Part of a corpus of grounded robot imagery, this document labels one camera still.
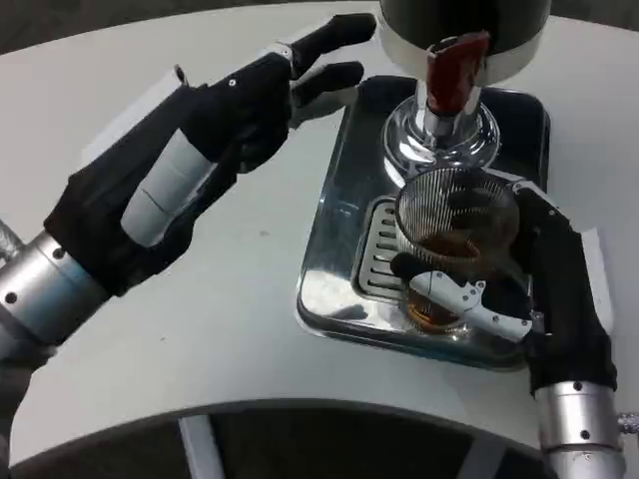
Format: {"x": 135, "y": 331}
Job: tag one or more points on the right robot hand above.
{"x": 564, "y": 279}

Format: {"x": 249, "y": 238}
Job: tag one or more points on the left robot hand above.
{"x": 234, "y": 110}

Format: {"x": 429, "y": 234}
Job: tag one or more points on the clear ribbed glass cup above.
{"x": 424, "y": 214}

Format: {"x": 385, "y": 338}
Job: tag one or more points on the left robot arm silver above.
{"x": 45, "y": 284}

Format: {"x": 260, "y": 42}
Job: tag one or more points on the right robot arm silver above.
{"x": 579, "y": 429}

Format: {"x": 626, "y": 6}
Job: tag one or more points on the steel drip tray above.
{"x": 329, "y": 249}

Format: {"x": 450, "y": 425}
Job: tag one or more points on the slotted steel drip grid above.
{"x": 377, "y": 244}

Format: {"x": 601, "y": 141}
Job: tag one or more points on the white counter support bar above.
{"x": 199, "y": 449}
{"x": 481, "y": 459}

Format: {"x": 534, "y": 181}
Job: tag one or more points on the red tap lever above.
{"x": 449, "y": 75}

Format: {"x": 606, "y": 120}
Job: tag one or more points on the black drink dispenser chrome stand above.
{"x": 509, "y": 30}

